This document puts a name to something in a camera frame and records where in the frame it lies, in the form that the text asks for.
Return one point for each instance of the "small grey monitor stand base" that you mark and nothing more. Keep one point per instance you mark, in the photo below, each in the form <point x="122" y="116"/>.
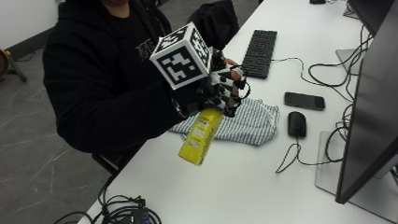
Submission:
<point x="346" y="57"/>

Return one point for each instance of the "small dark monitor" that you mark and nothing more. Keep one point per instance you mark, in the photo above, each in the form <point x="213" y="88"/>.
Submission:
<point x="369" y="12"/>

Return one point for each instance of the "yellow snack packet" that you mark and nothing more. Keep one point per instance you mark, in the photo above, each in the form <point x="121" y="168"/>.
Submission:
<point x="201" y="137"/>

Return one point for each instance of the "small black device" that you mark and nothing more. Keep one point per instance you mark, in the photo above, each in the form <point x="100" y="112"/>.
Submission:
<point x="318" y="1"/>

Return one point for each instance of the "black smartphone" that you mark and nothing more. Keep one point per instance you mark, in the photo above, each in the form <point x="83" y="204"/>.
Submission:
<point x="305" y="101"/>

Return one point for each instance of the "person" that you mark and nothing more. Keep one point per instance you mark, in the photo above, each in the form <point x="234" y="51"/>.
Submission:
<point x="94" y="71"/>

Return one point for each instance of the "black keyboard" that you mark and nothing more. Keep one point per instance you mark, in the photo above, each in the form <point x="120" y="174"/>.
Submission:
<point x="260" y="53"/>

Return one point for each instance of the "black backpack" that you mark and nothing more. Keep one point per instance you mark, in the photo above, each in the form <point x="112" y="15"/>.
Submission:
<point x="216" y="21"/>

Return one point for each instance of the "brown stool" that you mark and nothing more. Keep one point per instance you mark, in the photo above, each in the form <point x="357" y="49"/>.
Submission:
<point x="7" y="65"/>

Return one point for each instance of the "striped blue white cloth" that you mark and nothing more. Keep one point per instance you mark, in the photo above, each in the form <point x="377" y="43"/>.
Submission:
<point x="249" y="124"/>

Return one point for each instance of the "white cube of black markers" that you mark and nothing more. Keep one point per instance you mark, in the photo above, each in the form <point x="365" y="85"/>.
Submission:
<point x="182" y="62"/>

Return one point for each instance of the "large dark monitor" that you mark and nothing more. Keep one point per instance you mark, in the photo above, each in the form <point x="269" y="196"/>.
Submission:
<point x="373" y="124"/>

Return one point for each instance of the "black computer mouse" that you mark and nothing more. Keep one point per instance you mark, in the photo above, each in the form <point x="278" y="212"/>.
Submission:
<point x="297" y="124"/>

